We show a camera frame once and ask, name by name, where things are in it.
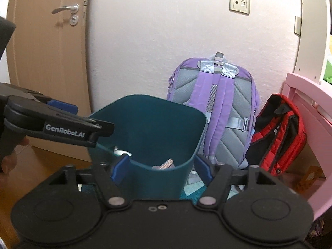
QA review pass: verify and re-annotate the yellow cardboard box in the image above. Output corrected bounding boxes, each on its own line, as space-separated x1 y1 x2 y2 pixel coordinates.
296 164 326 193

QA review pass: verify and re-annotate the dark teal trash bin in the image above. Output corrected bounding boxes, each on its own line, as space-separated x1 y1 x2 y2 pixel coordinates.
88 95 208 201

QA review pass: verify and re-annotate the person's left hand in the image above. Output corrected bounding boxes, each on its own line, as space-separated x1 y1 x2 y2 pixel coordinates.
0 137 29 187

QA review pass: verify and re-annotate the red black backpack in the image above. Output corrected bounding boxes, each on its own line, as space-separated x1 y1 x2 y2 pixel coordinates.
245 94 308 177

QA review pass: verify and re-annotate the beige wall socket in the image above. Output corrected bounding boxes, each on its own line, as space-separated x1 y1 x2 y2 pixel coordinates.
229 0 251 15

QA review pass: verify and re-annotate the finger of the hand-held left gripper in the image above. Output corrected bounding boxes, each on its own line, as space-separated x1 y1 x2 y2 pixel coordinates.
4 95 115 149
24 90 79 117

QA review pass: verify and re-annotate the white round object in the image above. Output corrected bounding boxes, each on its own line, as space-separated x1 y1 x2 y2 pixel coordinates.
114 146 133 158

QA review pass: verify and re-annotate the pink furniture piece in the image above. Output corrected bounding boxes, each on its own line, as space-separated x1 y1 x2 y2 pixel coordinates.
281 73 332 223

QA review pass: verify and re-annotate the silver door handle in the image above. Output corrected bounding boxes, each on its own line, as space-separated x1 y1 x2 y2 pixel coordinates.
51 3 80 15

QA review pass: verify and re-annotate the brown crumpled wrapper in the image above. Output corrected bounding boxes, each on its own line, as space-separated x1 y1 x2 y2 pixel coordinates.
152 158 175 171

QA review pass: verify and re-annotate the purple grey backpack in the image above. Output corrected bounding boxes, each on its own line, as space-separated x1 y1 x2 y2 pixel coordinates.
167 52 261 171

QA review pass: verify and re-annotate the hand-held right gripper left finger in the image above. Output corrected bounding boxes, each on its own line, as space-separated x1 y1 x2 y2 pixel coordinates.
48 154 130 210

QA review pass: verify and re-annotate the white bookshelf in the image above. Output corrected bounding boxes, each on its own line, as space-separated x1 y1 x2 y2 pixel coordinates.
293 0 332 87

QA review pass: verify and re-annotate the beige wooden door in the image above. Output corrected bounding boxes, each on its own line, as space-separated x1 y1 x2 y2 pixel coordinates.
6 0 92 162

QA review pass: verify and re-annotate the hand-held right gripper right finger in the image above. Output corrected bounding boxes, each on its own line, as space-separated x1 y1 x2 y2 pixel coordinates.
194 155 277 206

